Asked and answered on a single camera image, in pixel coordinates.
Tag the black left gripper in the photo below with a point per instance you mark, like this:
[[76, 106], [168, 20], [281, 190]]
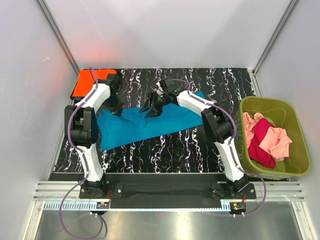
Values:
[[117, 110]]

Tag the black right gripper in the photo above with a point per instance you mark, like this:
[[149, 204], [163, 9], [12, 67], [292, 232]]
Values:
[[155, 111]]

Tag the blue t shirt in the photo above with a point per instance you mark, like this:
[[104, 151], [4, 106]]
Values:
[[133, 126]]

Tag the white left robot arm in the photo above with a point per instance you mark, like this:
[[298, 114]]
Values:
[[82, 130]]

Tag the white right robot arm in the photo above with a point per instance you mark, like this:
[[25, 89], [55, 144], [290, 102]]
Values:
[[218, 125]]

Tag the folded orange t shirt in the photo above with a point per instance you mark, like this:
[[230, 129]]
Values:
[[85, 81]]

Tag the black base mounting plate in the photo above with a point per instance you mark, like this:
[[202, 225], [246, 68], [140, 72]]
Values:
[[139, 202]]

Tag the olive green plastic bin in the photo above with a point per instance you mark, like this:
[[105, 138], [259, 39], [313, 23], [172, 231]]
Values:
[[281, 114]]

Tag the pink t shirt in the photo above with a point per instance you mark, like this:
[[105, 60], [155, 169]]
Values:
[[266, 144]]

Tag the aluminium frame rail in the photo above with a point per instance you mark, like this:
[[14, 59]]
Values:
[[273, 191]]

